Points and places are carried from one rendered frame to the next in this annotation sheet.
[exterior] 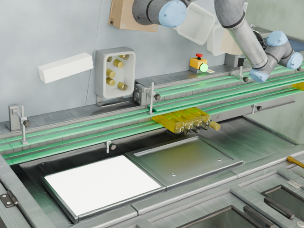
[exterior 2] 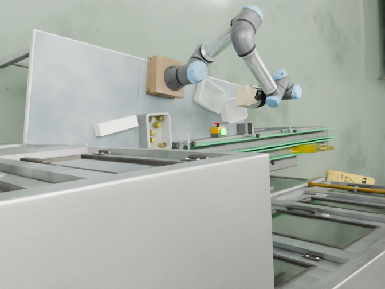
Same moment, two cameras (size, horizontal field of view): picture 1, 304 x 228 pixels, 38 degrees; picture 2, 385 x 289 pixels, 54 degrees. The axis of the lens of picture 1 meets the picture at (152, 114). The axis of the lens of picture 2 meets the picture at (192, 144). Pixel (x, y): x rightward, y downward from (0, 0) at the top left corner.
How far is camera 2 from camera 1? 0.68 m
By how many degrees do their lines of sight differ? 20
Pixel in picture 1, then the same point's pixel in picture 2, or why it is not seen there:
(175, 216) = not seen: hidden behind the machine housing
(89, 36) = (132, 102)
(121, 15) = (156, 81)
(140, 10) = (170, 76)
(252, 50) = (265, 75)
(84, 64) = (131, 122)
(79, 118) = not seen: hidden behind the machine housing
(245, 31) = (258, 58)
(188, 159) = not seen: hidden behind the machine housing
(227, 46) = (240, 100)
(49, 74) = (103, 128)
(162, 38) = (187, 109)
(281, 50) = (285, 81)
